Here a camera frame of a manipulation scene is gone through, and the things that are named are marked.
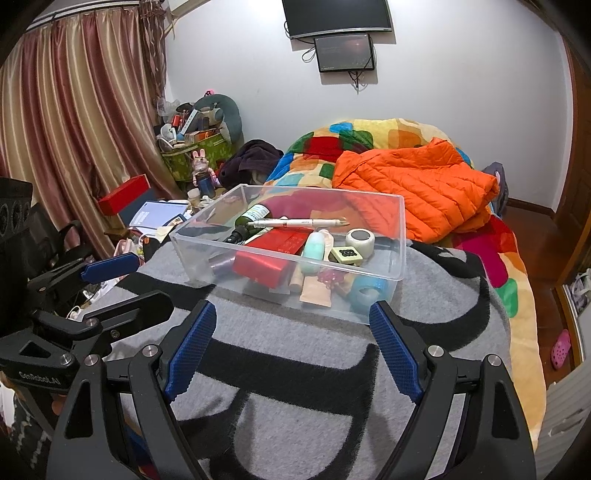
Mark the pink hair clip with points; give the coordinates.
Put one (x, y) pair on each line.
(330, 279)

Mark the large wall television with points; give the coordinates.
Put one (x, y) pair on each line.
(337, 16)

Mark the person's left forearm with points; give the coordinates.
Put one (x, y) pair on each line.
(23, 424)

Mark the red box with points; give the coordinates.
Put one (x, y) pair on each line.
(124, 196)

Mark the red packet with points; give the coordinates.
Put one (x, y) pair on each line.
(272, 258)

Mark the small wall monitor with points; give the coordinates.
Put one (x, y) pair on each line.
(344, 53)

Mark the beige tube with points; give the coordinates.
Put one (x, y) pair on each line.
(314, 290)

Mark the grey green neck pillow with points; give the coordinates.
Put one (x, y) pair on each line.
(226, 110)

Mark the green fabric storage box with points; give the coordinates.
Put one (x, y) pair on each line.
(198, 156)

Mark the blue tape roll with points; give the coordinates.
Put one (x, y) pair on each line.
(367, 290)

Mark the striped curtain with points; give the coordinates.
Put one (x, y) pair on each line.
(69, 115)

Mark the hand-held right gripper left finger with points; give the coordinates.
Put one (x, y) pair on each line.
(191, 350)

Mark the grey cloth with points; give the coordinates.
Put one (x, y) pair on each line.
(498, 184)

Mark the wooden door frame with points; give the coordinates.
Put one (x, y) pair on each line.
(582, 184)

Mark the blue notebook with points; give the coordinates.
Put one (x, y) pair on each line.
(157, 214)

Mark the orange down jacket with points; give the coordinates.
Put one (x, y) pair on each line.
(415, 184)

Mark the clear plastic storage bin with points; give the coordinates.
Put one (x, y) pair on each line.
(203, 272)

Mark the dark green glass bottle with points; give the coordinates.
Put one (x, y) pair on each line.
(251, 219)

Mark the pink bunny toy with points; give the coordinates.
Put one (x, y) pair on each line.
(201, 164)

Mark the grey and black blanket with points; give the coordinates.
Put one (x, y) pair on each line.
(286, 415)

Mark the white pen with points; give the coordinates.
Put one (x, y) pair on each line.
(295, 223)

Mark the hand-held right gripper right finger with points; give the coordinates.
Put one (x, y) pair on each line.
(395, 350)

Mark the white tape roll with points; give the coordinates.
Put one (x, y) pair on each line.
(360, 242)

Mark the dark blue bottle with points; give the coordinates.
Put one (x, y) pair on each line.
(205, 184)

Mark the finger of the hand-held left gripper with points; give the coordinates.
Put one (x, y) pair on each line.
(111, 268)
(138, 309)

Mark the pink clog shoe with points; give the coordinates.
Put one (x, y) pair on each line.
(561, 348)

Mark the dark clothes pile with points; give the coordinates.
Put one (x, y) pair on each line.
(251, 161)

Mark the white ribbed panel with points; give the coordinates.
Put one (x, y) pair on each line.
(568, 415)

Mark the colourful patchwork blanket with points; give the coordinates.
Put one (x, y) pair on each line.
(489, 258)

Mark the mint green tube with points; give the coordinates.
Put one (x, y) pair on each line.
(314, 254)

